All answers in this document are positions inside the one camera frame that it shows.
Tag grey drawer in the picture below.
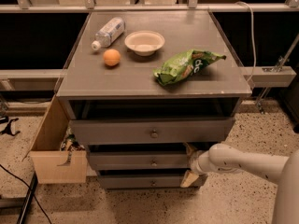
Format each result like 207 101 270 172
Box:
97 173 208 190
87 151 192 171
70 118 235 145

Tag black floor cable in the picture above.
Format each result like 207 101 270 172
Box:
0 163 53 224

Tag snack packets in box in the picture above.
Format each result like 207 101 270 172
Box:
60 127 84 151

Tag green chip bag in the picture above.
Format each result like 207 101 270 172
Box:
153 49 226 86

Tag white paper bowl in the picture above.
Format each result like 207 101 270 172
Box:
124 31 164 56

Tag metal railing frame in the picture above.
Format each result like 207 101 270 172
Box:
0 0 299 91

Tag orange fruit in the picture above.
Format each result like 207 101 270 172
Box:
103 49 121 66

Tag clear plastic water bottle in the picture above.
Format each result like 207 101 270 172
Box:
91 17 125 51

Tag grey drawer cabinet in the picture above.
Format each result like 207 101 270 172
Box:
57 10 251 177

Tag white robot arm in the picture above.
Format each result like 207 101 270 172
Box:
180 143 299 224

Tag white hanging cable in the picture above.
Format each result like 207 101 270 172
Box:
235 1 258 83

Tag black clamp tool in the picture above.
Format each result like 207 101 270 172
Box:
0 116 20 136

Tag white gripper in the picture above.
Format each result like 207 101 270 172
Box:
180 143 207 188

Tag light wooden box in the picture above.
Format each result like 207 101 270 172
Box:
29 96 87 184

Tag grey bottom drawer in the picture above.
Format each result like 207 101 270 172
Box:
97 173 208 190

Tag grey top drawer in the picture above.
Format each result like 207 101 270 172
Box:
70 118 235 145

